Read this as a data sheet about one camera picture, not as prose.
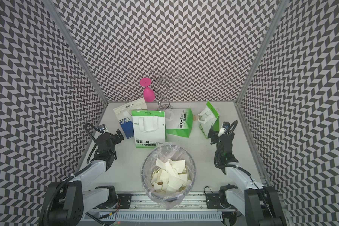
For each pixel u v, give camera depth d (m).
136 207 0.71
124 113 0.83
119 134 0.81
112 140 0.69
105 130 0.75
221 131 0.72
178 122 0.93
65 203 0.40
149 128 0.83
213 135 0.74
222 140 0.64
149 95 0.94
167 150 0.66
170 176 0.67
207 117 0.84
